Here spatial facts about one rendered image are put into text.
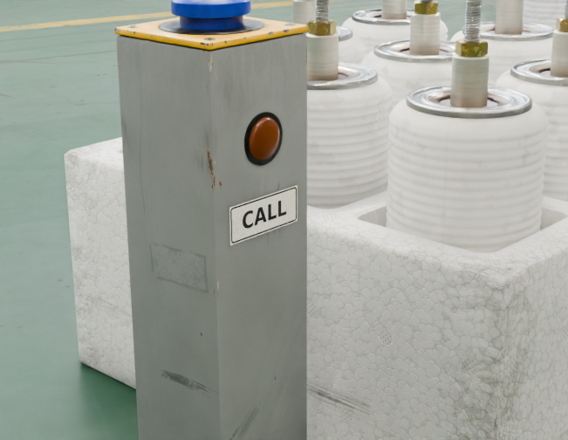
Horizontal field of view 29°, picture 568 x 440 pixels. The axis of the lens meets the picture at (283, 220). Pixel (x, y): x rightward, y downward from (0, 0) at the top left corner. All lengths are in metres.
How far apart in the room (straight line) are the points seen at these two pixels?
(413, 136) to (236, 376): 0.18
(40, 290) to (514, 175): 0.55
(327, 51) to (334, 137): 0.06
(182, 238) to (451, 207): 0.17
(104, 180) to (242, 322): 0.28
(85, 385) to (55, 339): 0.09
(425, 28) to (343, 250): 0.23
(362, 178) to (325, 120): 0.05
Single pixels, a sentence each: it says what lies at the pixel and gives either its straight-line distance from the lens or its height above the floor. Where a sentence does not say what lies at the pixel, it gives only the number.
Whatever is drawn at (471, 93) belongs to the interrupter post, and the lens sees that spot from 0.67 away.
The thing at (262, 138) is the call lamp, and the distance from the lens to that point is 0.54.
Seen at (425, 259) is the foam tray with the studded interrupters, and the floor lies 0.18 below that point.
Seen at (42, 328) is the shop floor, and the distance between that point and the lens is 0.99.
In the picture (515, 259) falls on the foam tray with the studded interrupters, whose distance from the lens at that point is 0.63.
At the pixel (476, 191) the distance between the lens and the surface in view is 0.64.
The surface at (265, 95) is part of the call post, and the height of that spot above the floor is 0.28.
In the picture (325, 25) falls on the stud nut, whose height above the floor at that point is 0.29.
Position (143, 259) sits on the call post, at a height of 0.19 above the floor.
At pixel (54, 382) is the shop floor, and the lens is 0.89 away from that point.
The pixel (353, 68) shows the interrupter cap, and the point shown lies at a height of 0.25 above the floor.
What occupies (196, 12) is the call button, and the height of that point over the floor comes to 0.32.
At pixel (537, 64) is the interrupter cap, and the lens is 0.79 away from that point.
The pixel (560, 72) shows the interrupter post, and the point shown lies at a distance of 0.76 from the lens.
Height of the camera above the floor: 0.40
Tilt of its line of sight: 19 degrees down
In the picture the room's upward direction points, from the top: straight up
